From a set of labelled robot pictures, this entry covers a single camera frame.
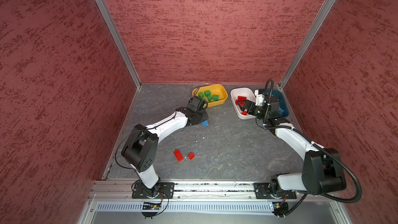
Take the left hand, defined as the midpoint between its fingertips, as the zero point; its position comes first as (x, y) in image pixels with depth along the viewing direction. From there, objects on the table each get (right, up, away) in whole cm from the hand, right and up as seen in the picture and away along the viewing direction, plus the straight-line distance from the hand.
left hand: (205, 119), depth 90 cm
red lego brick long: (-15, -20, -5) cm, 25 cm away
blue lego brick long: (+52, +4, +14) cm, 54 cm away
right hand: (+20, +8, -3) cm, 22 cm away
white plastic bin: (+30, +18, +23) cm, 42 cm away
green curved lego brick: (-3, +16, +24) cm, 29 cm away
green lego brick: (+2, +17, +24) cm, 29 cm away
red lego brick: (+26, +13, +20) cm, 35 cm away
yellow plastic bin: (+10, +19, +24) cm, 32 cm away
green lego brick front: (+4, +13, +20) cm, 24 cm away
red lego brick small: (-8, -19, -7) cm, 22 cm away
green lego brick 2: (+8, +13, +23) cm, 27 cm away
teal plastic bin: (+53, +6, +18) cm, 56 cm away
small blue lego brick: (0, -2, -2) cm, 3 cm away
